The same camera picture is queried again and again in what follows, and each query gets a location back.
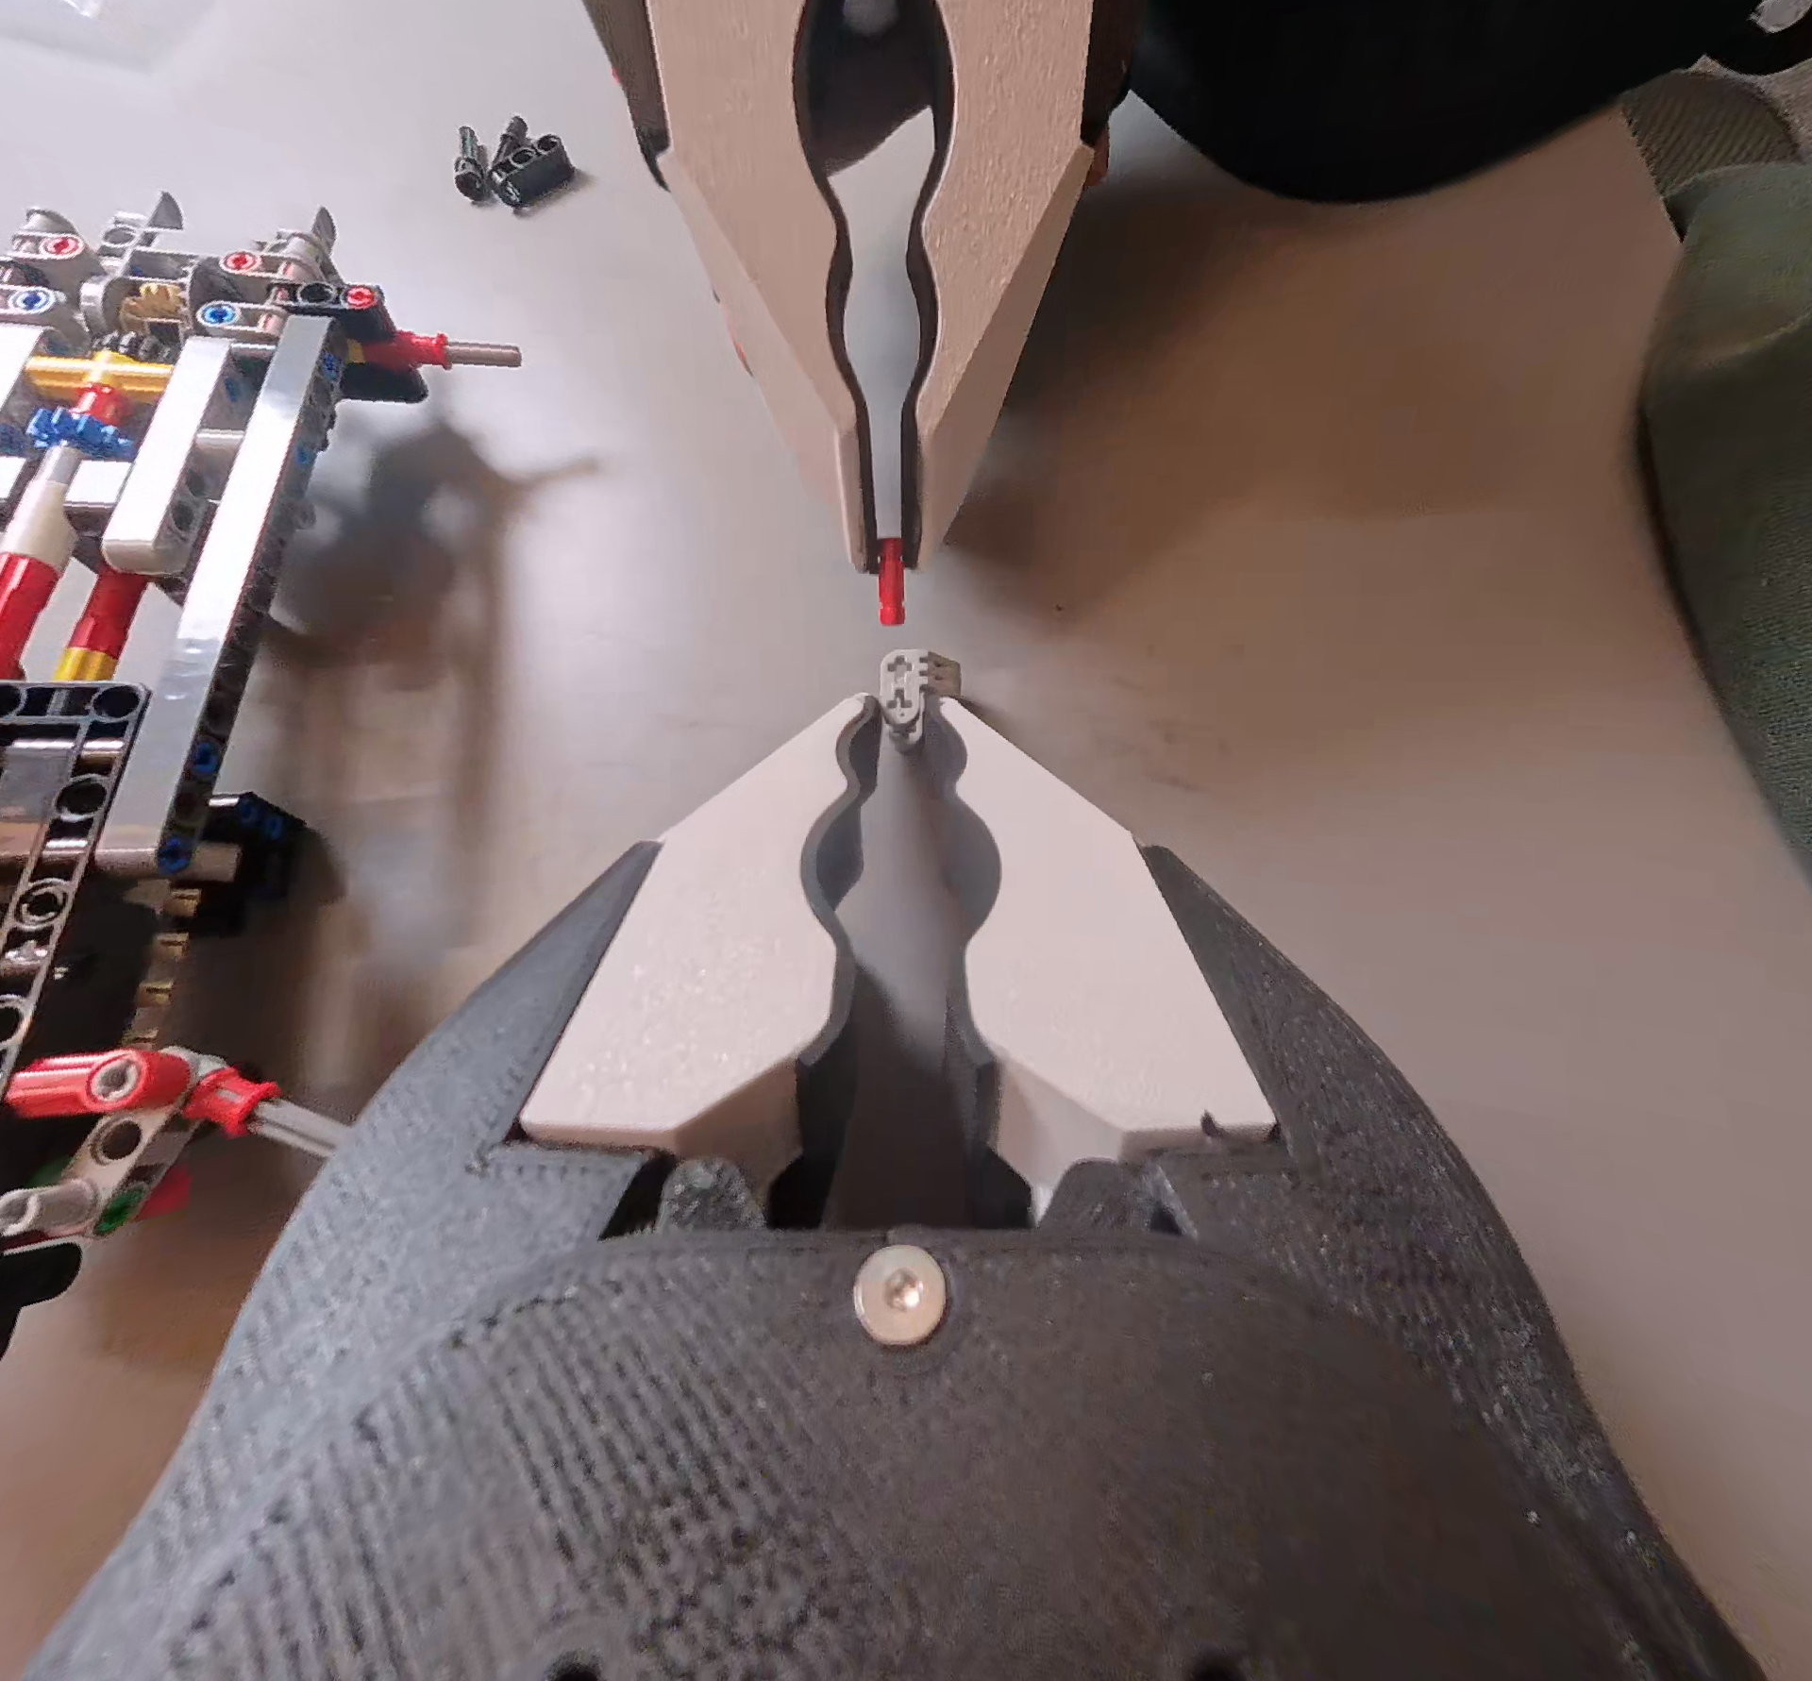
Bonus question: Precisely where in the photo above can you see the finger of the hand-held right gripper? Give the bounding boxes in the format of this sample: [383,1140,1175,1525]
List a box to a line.
[898,0,1109,571]
[623,0,882,573]

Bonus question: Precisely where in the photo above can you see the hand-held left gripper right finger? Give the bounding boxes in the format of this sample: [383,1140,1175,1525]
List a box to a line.
[927,695,1279,1216]

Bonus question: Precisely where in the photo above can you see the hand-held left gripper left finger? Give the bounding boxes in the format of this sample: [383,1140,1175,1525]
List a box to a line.
[518,693,888,1200]

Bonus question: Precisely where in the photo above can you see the small grey lego connector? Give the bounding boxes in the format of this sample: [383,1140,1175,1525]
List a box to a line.
[876,644,964,757]

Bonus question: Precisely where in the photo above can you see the person's right forearm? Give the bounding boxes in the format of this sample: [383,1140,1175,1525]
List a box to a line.
[1132,0,1812,205]

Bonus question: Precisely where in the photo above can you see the lego car chassis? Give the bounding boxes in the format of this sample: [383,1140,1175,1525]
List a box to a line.
[0,191,522,1357]

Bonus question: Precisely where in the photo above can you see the person's green clothing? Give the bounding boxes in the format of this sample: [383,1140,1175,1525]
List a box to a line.
[1639,81,1812,882]

